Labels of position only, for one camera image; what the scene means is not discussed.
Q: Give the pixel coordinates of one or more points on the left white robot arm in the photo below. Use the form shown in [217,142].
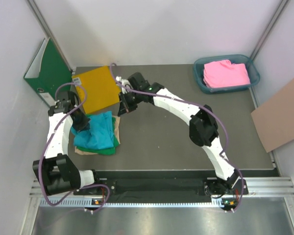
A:
[58,172]

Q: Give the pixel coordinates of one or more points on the green t shirt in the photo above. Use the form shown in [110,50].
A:
[107,150]

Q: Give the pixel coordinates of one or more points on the beige cardboard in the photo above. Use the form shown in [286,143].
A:
[116,124]

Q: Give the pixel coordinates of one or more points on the pink t shirt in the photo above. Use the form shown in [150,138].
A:
[224,73]

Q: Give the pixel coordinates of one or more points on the green ring binder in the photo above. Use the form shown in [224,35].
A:
[47,71]

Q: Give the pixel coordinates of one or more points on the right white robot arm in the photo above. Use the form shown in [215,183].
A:
[203,126]

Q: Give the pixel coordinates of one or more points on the grey slotted cable duct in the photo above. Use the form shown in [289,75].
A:
[96,202]

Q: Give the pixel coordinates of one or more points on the teal t shirt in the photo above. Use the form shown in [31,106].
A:
[100,134]

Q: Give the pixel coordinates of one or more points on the brown cardboard sheet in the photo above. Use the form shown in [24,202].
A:
[274,119]

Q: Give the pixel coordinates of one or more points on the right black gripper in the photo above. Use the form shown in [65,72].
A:
[124,107]

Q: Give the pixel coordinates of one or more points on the yellow folder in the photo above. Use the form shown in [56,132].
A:
[97,88]

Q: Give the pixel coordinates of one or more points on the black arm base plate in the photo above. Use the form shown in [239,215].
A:
[199,186]

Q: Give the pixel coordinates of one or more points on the aluminium frame rail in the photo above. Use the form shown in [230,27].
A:
[260,186]

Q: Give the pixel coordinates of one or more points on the blue plastic bin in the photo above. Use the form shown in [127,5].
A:
[198,68]

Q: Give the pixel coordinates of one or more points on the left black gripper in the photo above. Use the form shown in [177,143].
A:
[84,125]

